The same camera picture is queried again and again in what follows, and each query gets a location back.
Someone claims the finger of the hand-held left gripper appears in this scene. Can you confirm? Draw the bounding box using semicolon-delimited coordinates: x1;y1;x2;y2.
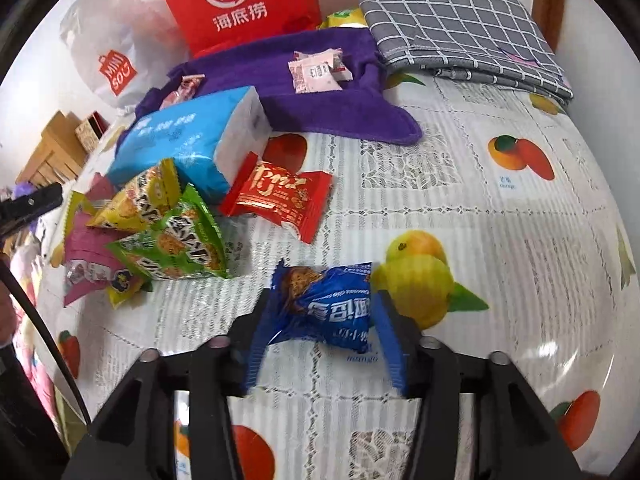
0;182;64;233

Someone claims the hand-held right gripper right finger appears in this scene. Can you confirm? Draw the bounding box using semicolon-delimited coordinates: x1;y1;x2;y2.
374;287;583;480

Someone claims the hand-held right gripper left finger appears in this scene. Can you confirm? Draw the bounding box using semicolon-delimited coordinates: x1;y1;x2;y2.
62;287;276;480

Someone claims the large pink snack packet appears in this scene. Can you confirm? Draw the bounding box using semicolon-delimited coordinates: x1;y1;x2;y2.
50;192;153;310

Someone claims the blue cookie packet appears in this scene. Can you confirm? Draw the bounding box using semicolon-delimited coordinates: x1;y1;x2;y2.
250;259;376;361

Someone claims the yellow triangular snack packet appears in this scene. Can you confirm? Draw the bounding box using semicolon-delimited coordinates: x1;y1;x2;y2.
87;157;181;233

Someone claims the green triangular snack packet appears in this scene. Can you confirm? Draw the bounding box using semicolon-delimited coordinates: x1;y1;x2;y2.
106;183;231;281

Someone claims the red snack packet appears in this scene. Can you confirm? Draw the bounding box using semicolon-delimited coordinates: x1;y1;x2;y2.
219;152;333;245

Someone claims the small brown pink packet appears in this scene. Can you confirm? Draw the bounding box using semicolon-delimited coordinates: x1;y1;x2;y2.
160;74;206;111

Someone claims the small white pink sachet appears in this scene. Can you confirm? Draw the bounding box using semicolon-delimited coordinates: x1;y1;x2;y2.
294;47;353;81
288;57;346;95

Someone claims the wooden headboard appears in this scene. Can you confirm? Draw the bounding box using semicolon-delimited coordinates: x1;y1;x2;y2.
15;110;96;186

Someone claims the patterned book box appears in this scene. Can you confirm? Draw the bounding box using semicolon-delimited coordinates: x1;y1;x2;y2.
75;114;108;151

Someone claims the blue tissue pack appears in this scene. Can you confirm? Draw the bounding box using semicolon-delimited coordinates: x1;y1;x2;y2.
107;86;273;205

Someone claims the fruit printed table cover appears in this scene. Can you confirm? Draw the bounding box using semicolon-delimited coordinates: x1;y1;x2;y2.
30;77;640;480

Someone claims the white plastic shopping bag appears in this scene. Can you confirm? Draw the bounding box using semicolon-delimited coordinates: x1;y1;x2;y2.
59;0;188;111

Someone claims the purple towel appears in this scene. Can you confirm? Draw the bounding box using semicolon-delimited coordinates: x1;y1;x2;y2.
135;29;423;143

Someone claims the red paper bag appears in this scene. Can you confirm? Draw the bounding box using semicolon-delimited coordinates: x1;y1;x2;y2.
150;0;322;58

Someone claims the grey checked folded cloth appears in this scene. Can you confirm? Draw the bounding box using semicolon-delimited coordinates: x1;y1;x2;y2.
354;0;575;106

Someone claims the yellow snack bag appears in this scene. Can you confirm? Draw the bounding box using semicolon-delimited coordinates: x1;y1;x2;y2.
320;7;370;30

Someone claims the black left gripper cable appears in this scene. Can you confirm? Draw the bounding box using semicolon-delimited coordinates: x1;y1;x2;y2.
0;255;93;428

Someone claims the brown wooden door frame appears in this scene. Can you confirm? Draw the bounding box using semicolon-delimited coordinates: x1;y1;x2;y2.
532;0;568;51

